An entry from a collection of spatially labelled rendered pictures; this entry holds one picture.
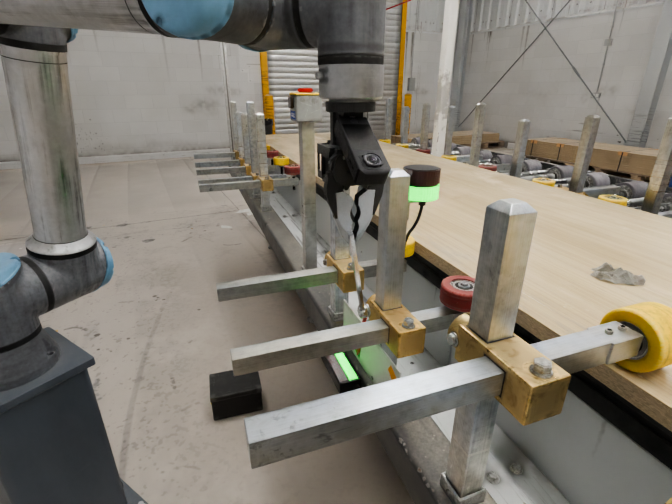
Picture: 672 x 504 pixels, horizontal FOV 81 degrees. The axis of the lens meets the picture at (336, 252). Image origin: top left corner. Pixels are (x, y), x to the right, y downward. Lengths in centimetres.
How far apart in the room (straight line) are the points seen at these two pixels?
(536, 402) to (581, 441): 31
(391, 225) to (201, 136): 784
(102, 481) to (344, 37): 129
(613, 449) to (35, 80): 119
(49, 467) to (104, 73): 742
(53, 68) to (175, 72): 730
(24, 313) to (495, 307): 101
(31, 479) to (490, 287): 116
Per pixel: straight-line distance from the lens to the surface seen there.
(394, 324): 67
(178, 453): 172
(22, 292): 114
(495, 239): 44
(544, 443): 82
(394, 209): 64
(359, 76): 55
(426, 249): 91
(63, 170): 110
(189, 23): 50
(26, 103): 106
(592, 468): 77
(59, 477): 135
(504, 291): 45
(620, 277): 89
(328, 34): 57
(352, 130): 56
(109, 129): 831
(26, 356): 119
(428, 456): 71
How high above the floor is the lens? 123
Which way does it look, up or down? 22 degrees down
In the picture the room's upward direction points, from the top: straight up
